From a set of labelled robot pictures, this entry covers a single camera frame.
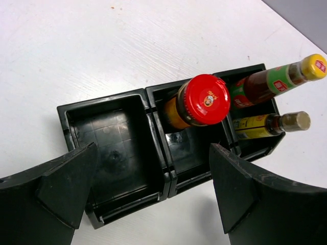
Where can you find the black three-compartment organizer tray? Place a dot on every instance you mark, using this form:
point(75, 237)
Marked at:
point(142, 160)

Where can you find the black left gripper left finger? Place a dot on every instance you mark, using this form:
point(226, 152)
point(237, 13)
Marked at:
point(45, 204)

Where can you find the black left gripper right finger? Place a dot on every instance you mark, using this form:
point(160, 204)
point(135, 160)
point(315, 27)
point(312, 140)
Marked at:
point(259, 207)

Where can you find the red-lid sauce jar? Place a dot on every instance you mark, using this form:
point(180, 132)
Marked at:
point(202, 101)

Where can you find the yellow-cap red sauce bottle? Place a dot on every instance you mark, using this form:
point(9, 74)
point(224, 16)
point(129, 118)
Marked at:
point(262, 86)

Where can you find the small yellow-label oil bottle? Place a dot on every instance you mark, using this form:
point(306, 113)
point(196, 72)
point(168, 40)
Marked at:
point(270, 125)

